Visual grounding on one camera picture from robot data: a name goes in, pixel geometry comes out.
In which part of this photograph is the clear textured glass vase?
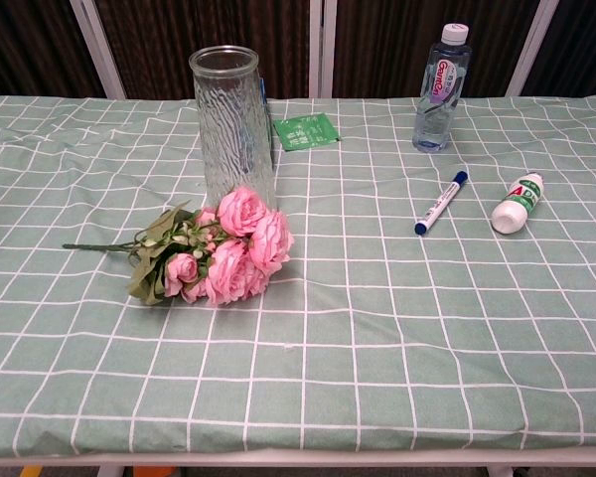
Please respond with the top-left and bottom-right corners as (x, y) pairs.
(188, 45), (280, 214)

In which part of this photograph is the white blue-capped marker pen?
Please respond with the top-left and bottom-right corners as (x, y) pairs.
(414, 170), (470, 238)

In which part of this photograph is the green foil sachet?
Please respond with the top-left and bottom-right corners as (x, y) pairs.
(271, 112), (344, 152)

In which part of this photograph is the clear plastic water bottle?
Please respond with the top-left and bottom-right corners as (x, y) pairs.
(410, 22), (474, 153)

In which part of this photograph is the pink artificial rose bouquet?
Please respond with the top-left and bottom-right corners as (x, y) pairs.
(62, 186), (296, 307)

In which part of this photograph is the green white grid tablecloth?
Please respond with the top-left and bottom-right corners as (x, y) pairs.
(0, 93), (596, 459)

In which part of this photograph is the white partition frame post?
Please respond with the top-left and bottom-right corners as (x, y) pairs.
(308, 0), (339, 99)
(69, 0), (128, 100)
(505, 0), (562, 97)

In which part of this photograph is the small white milk drink bottle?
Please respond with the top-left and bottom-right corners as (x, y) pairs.
(491, 171), (547, 237)

